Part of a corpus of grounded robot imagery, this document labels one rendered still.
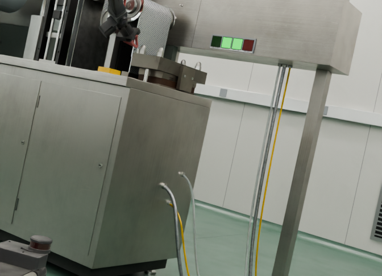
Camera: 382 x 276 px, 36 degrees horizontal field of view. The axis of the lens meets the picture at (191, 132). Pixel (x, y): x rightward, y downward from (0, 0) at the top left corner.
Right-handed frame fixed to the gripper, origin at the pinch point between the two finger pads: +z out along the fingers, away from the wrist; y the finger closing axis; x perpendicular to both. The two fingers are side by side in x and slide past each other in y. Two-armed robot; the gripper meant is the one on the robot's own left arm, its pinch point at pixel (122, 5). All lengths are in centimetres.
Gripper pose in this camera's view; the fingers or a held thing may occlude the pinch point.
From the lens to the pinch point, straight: 285.0
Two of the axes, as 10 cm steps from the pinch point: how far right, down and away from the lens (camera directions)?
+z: 2.0, 6.8, 7.1
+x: 5.3, -6.8, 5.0
